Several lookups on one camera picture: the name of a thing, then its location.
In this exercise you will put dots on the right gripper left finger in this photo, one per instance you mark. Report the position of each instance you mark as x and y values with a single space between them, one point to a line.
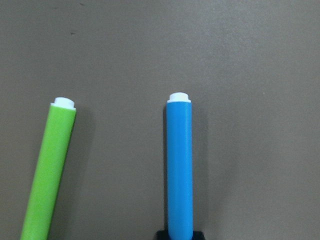
162 235

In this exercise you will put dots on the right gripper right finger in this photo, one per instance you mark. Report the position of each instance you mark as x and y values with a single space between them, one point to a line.
198 235

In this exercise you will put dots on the blue highlighter pen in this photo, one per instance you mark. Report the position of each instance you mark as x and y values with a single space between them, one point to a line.
179 166

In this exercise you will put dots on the green highlighter pen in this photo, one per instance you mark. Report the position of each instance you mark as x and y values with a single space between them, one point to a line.
49 169

